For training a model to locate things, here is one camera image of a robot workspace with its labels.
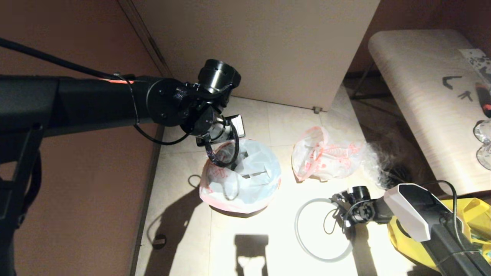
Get red-printed plastic bag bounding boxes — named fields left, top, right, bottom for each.
left=292, top=126, right=369, bottom=182

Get grey bin rim ring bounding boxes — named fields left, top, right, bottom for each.
left=294, top=198, right=354, bottom=263

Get white trash bag red trim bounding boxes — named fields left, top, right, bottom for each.
left=199, top=139, right=282, bottom=214

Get clear plastic bag dark contents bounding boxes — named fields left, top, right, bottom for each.
left=362, top=130, right=424, bottom=188

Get yellow plastic bag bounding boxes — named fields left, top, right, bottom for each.
left=387, top=197, right=491, bottom=274

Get white door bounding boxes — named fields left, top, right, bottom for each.
left=130, top=0, right=381, bottom=112

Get clear shiny glass item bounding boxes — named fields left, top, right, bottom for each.
left=473, top=120, right=491, bottom=145
left=476, top=145, right=491, bottom=171

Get light wood-grain table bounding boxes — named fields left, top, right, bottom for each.
left=350, top=29, right=491, bottom=197

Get white patterned paper sheet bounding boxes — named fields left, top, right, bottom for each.
left=460, top=48, right=491, bottom=82

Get black cylindrical right wrist camera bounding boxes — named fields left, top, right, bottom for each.
left=351, top=186, right=371, bottom=202

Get black cylindrical wrist camera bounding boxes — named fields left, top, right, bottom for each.
left=198, top=59, right=242, bottom=94
left=351, top=186, right=371, bottom=202

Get black cylindrical left wrist camera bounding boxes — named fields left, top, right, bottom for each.
left=198, top=59, right=242, bottom=94

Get black red handle screwdriver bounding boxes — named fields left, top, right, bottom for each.
left=476, top=82, right=491, bottom=118

